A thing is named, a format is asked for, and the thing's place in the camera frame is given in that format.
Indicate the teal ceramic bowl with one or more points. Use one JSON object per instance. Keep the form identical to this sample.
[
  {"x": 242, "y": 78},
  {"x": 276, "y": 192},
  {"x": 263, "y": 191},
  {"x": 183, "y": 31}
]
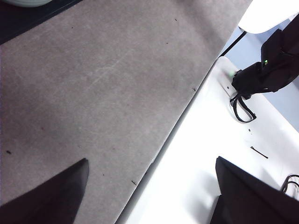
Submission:
[{"x": 25, "y": 2}]

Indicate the thin black pin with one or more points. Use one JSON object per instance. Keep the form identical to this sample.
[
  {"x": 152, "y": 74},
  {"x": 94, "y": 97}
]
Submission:
[{"x": 259, "y": 152}]

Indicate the white rounded cover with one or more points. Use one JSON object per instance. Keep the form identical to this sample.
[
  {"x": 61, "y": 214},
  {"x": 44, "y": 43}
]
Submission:
[{"x": 264, "y": 16}]

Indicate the black rectangular tray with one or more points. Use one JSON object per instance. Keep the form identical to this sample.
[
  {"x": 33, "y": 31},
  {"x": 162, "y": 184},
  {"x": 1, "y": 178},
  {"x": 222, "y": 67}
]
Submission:
[{"x": 21, "y": 21}]

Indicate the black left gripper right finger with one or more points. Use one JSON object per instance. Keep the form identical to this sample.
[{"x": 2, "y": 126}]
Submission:
[{"x": 252, "y": 200}]

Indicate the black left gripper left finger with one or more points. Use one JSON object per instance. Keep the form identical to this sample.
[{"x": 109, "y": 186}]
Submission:
[{"x": 46, "y": 200}]

